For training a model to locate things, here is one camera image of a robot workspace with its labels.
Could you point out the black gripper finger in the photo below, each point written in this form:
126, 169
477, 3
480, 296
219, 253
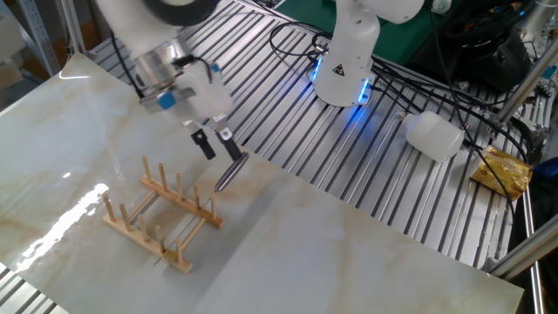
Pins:
204, 144
231, 148

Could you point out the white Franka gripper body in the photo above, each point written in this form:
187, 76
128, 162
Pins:
209, 98

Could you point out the steel cleaver knife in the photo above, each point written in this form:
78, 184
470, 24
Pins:
233, 170

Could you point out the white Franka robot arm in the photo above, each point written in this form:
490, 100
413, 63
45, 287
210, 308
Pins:
349, 43

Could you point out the wooden peg knife rack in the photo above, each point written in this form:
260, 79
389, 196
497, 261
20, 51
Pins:
148, 246

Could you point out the green cutting mat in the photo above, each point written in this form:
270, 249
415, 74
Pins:
305, 11

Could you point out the marble pattern table mat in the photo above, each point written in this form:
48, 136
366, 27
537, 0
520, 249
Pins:
370, 261

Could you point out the perforated steel shelf upright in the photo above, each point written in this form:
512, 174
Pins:
39, 35

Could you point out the white plastic bottle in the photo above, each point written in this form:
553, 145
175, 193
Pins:
433, 135

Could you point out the black equipment bag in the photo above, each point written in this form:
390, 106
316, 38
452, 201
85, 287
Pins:
479, 52

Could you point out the gold foil snack packet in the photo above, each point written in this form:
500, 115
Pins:
501, 172

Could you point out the blue round object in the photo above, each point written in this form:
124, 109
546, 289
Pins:
547, 169

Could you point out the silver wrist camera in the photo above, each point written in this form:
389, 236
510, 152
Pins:
148, 104

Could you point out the thin aluminium frame post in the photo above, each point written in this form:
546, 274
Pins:
72, 26

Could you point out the slanted aluminium frame post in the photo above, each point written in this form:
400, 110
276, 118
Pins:
523, 87

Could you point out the thick aluminium frame beam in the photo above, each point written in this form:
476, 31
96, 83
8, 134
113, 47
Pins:
523, 253

